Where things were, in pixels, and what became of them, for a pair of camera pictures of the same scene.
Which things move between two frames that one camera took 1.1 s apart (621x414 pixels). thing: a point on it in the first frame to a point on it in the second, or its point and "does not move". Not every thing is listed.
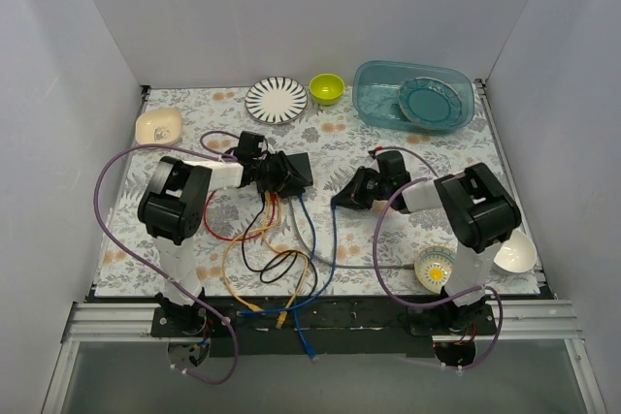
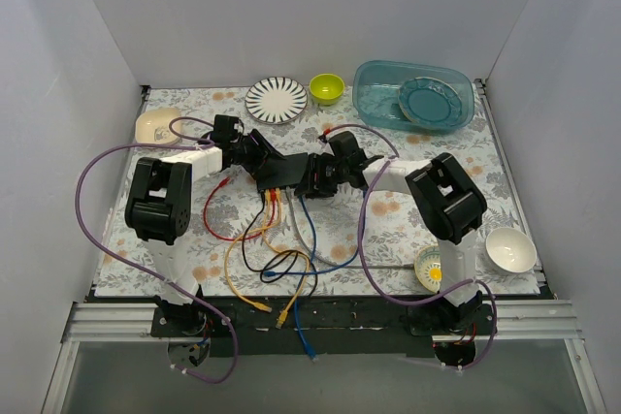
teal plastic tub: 375,90 does not move
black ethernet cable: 294,252 does not move
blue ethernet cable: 326,282 to 269,273
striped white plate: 276,100 does not move
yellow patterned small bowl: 434,266 does not move
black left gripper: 284,175 to 257,153
